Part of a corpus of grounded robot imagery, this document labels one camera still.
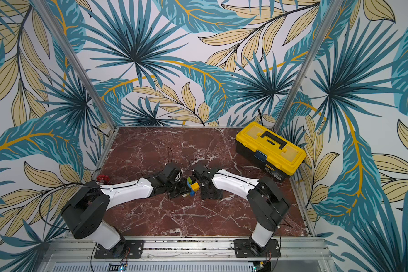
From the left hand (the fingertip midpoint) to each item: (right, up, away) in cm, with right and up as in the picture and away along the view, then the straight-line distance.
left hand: (191, 191), depth 85 cm
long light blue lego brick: (0, -1, +3) cm, 3 cm away
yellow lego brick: (+2, +1, +5) cm, 5 cm away
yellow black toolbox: (+40, +20, +3) cm, 45 cm away
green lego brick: (-2, +5, +5) cm, 7 cm away
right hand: (+9, -3, +2) cm, 10 cm away
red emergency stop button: (-48, +6, +5) cm, 48 cm away
